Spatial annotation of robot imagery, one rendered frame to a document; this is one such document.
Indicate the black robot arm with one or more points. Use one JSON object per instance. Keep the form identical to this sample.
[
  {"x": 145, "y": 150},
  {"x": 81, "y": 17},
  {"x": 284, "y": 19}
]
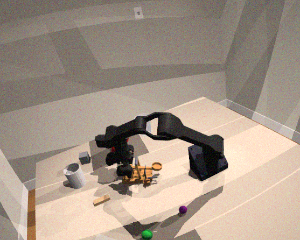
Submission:
[{"x": 169, "y": 128}]

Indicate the white plastic cup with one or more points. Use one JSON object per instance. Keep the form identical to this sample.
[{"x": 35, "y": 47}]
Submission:
[{"x": 148, "y": 124}]

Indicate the green ball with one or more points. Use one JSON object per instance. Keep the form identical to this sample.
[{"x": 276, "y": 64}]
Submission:
[{"x": 147, "y": 234}]

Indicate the white flat slab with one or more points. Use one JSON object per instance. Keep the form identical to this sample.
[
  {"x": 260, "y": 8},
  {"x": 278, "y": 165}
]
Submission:
[{"x": 103, "y": 237}]

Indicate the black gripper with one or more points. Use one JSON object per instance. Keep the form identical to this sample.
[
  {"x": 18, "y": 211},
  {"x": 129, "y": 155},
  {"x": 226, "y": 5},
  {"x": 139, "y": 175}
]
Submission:
[{"x": 126, "y": 158}]

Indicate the purple ball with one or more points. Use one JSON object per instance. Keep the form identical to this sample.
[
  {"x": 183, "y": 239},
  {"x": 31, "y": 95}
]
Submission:
[{"x": 182, "y": 209}]

